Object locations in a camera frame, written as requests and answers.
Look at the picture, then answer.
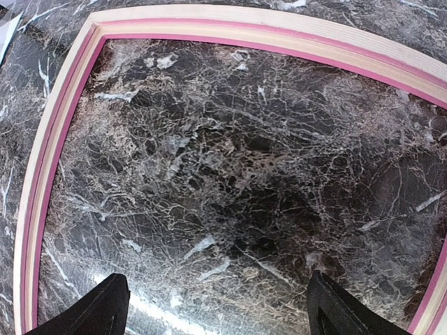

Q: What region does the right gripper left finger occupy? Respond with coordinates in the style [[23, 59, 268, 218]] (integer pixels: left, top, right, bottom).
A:
[[28, 274, 130, 335]]

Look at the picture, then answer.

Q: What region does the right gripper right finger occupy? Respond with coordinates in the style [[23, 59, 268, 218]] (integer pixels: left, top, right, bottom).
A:
[[307, 271, 408, 335]]

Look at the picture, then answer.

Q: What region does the pink wooden picture frame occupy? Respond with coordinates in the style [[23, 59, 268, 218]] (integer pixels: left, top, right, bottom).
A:
[[13, 4, 446, 334]]

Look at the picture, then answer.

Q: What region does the photo print white border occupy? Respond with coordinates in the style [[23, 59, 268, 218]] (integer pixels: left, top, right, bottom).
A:
[[0, 6, 22, 64]]

